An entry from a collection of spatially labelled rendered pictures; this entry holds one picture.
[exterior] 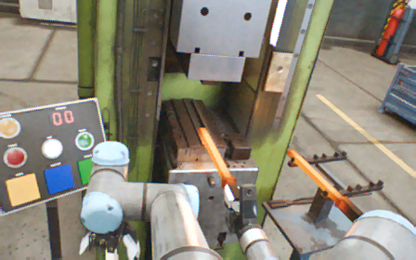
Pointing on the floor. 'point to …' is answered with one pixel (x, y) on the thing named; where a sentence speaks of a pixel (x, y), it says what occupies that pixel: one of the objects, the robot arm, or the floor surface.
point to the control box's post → (54, 228)
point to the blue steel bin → (402, 94)
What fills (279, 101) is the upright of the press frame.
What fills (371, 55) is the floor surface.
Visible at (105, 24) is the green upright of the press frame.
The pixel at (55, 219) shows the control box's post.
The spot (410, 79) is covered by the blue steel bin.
